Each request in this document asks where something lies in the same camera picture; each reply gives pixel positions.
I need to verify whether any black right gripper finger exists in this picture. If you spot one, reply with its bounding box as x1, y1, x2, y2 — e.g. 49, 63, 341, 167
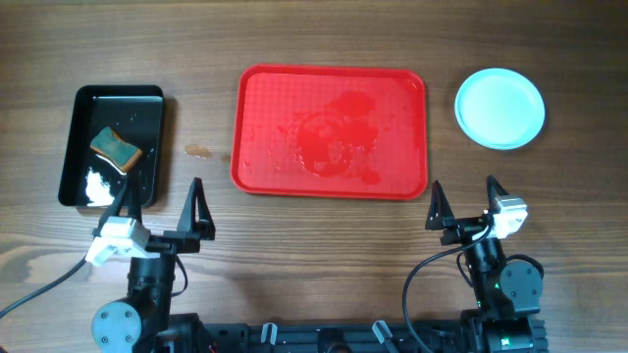
486, 176, 510, 213
425, 180, 455, 230

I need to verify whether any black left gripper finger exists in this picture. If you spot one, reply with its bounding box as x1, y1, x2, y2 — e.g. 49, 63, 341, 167
177, 177, 216, 240
97, 177, 142, 230

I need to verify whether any green and orange sponge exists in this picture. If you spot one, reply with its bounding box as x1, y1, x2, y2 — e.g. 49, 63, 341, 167
89, 126, 143, 174

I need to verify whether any light blue plate back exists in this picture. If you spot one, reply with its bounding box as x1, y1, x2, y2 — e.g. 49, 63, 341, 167
453, 69, 547, 150

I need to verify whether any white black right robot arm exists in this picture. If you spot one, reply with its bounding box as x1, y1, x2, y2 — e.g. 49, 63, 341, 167
426, 176, 549, 352

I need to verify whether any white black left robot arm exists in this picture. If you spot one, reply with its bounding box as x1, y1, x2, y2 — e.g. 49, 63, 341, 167
85, 177, 216, 352

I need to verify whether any black water tray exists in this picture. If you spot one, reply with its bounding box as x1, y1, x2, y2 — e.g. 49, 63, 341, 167
58, 84, 166, 207

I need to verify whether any red serving tray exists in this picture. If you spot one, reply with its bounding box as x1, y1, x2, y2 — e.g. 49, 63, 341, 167
231, 64, 429, 200

